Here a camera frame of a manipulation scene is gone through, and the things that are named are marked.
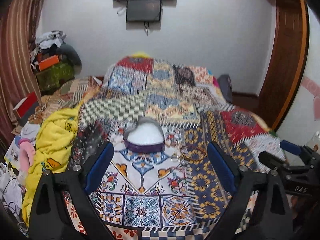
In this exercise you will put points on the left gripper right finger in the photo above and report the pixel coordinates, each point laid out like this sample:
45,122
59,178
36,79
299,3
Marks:
271,217

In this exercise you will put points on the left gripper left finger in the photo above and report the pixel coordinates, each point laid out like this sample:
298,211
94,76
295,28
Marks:
49,218

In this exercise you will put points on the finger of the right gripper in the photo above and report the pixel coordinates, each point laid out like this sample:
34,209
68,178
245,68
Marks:
275,163
293,148

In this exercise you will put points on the purple heart-shaped jewelry box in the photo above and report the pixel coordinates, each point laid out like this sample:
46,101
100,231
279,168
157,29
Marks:
145,136

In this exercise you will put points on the wooden door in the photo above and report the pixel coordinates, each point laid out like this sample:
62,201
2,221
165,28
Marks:
287,62

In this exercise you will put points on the dark grey bag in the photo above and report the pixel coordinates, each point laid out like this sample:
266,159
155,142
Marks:
225,84

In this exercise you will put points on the yellow cartoon blanket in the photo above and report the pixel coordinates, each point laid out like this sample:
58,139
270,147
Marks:
53,148

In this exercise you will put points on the red and white box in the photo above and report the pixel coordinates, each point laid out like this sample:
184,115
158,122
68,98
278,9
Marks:
25,108

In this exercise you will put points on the colourful patchwork bedspread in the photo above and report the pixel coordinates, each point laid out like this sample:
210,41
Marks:
160,155

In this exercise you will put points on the striped brown pillow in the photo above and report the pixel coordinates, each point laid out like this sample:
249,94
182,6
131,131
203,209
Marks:
75,89

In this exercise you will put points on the green patterned storage box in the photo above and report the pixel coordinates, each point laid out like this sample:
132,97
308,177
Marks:
55,76

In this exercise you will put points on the orange box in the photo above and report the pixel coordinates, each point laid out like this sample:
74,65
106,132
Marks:
48,62

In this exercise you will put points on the pile of grey-white clothes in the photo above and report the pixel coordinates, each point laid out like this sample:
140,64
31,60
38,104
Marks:
46,40

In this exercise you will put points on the striped red-brown curtain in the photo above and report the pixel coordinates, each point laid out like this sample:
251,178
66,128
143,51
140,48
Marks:
18,29

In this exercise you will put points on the small black wall panel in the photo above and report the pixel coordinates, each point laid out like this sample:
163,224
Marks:
143,11

